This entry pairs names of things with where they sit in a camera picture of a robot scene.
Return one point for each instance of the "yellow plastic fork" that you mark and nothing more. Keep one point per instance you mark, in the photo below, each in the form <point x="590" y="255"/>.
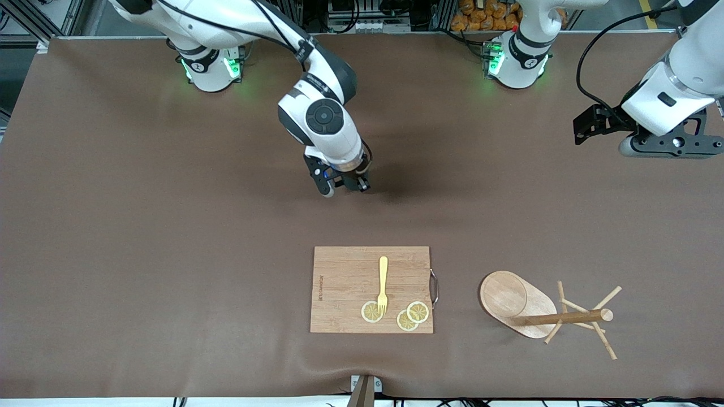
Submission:
<point x="383" y="277"/>

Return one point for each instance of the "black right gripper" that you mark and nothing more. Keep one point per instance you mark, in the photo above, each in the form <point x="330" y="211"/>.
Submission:
<point x="357" y="180"/>

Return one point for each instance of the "wooden cutting board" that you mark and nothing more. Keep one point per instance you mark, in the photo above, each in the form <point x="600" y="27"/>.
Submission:
<point x="345" y="288"/>

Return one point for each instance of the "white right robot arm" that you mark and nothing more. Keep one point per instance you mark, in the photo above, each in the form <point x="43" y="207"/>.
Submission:
<point x="322" y="118"/>

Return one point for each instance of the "wooden mug rack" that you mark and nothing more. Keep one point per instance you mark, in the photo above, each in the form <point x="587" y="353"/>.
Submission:
<point x="509" y="297"/>

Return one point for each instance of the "lemon slice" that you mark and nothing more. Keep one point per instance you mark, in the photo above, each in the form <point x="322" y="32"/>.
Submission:
<point x="419" y="311"/>
<point x="404" y="323"/>
<point x="370" y="314"/>

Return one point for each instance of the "brown table mat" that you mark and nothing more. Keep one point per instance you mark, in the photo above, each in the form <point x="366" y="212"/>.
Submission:
<point x="226" y="282"/>

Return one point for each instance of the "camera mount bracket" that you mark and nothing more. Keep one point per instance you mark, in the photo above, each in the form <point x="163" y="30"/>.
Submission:
<point x="362" y="390"/>

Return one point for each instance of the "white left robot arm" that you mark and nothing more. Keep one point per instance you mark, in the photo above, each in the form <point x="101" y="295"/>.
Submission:
<point x="679" y="73"/>

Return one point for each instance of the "aluminium frame profile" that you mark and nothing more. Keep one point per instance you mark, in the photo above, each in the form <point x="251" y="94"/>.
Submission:
<point x="34" y="22"/>

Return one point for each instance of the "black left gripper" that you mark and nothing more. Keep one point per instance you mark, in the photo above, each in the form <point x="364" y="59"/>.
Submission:
<point x="610" y="121"/>

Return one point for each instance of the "orange snack packets pile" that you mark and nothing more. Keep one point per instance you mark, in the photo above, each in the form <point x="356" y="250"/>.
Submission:
<point x="481" y="17"/>

